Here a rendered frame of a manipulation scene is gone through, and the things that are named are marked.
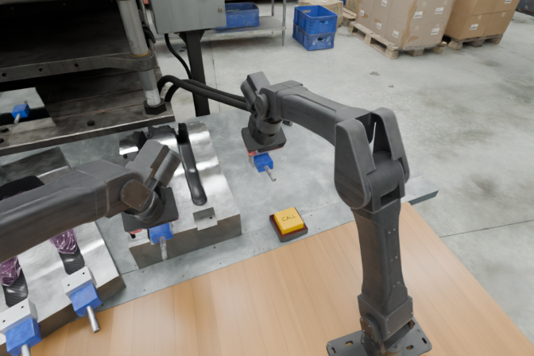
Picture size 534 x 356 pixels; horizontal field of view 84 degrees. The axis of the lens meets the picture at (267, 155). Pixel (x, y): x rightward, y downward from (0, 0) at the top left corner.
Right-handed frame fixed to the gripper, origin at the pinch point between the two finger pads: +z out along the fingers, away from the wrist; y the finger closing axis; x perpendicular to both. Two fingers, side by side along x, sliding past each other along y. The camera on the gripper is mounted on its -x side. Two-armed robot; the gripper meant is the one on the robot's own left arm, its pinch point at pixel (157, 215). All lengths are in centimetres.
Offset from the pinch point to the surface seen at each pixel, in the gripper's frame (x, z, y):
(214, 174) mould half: -9.2, 12.4, -15.5
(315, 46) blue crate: -210, 241, -211
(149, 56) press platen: -66, 29, -6
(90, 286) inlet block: 10.0, 1.0, 15.7
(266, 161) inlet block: -6.2, 3.4, -29.0
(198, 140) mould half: -21.9, 15.4, -14.0
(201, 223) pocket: 3.9, 6.5, -8.7
